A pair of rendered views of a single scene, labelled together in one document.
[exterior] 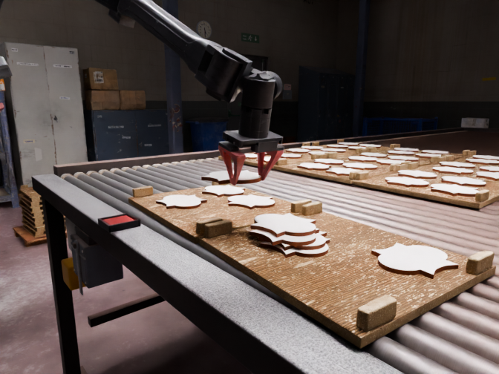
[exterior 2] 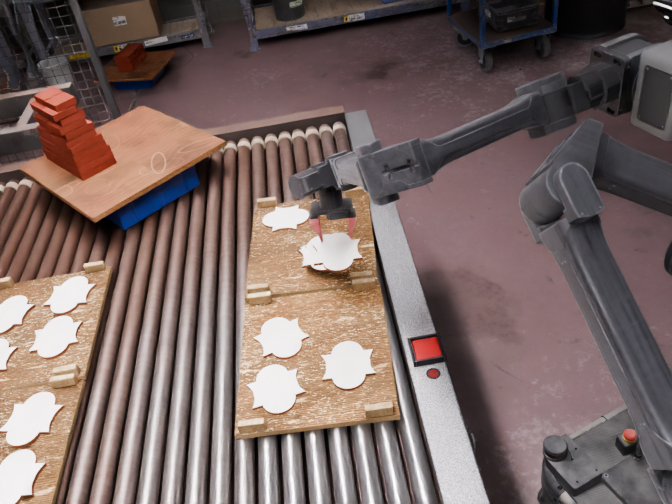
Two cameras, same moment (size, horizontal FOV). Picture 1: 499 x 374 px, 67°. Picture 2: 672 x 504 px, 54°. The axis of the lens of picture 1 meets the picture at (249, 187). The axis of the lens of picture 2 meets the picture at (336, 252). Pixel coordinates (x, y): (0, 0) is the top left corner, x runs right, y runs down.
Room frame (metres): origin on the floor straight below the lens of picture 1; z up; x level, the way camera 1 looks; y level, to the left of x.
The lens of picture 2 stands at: (1.75, 0.84, 2.08)
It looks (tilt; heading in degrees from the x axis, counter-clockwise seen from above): 39 degrees down; 220
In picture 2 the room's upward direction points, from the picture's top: 10 degrees counter-clockwise
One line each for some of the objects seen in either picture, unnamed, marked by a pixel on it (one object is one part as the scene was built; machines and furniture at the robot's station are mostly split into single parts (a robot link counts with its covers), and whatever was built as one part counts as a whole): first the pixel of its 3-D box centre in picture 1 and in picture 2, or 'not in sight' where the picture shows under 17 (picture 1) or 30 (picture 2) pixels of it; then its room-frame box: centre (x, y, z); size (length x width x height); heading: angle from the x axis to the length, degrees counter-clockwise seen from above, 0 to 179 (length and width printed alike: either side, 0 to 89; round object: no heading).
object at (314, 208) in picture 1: (312, 208); (258, 289); (0.89, -0.16, 0.95); 0.06 x 0.02 x 0.03; 125
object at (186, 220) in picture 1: (216, 205); (314, 354); (1.00, 0.09, 0.93); 0.41 x 0.35 x 0.02; 36
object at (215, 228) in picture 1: (217, 228); (361, 277); (0.74, 0.06, 0.95); 0.06 x 0.02 x 0.03; 125
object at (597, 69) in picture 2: not in sight; (594, 86); (0.53, 0.53, 1.45); 0.09 x 0.08 x 0.12; 60
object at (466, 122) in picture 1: (474, 124); not in sight; (6.49, -3.86, 0.86); 0.37 x 0.30 x 0.22; 40
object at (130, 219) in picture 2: not in sight; (134, 180); (0.67, -0.86, 0.97); 0.31 x 0.31 x 0.10; 80
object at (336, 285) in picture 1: (333, 254); (311, 242); (0.66, -0.16, 0.93); 0.41 x 0.35 x 0.02; 35
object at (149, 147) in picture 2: not in sight; (121, 156); (0.64, -0.92, 1.03); 0.50 x 0.50 x 0.02; 80
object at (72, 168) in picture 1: (348, 144); not in sight; (2.83, -0.75, 0.90); 4.04 x 0.06 x 0.10; 130
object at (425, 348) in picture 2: (119, 222); (426, 349); (0.86, 0.31, 0.92); 0.06 x 0.06 x 0.01; 40
